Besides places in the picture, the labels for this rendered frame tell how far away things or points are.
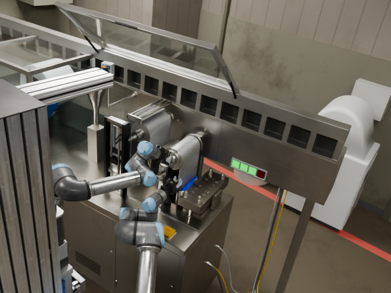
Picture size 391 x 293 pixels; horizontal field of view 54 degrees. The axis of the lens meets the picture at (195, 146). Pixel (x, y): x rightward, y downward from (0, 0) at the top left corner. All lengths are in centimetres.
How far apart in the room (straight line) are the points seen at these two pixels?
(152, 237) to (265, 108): 102
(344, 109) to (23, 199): 295
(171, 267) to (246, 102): 111
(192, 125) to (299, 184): 79
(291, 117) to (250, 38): 252
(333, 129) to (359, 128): 144
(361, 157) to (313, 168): 144
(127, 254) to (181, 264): 44
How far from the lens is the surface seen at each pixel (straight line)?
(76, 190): 186
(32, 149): 121
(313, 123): 227
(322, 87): 442
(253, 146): 245
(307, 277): 365
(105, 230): 270
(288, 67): 453
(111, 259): 284
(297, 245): 292
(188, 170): 251
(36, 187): 129
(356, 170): 380
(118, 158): 249
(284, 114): 230
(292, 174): 244
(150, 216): 227
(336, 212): 407
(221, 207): 262
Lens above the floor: 253
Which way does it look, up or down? 30 degrees down
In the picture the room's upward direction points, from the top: 8 degrees clockwise
